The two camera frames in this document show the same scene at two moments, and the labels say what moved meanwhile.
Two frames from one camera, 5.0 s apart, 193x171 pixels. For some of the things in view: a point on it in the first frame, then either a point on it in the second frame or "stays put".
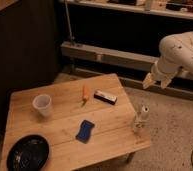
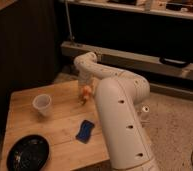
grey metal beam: (129, 59) stays put
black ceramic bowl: (28, 153) stays put
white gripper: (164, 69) to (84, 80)
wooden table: (81, 122) stays put
